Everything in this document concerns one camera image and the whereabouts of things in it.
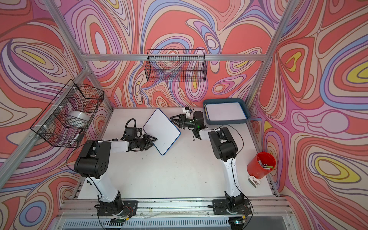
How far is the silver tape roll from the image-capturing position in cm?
70

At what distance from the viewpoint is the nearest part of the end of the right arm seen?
818 mm

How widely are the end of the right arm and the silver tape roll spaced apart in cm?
46

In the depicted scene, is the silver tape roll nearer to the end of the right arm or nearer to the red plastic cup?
the end of the right arm

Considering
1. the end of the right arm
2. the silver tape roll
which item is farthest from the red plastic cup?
the silver tape roll
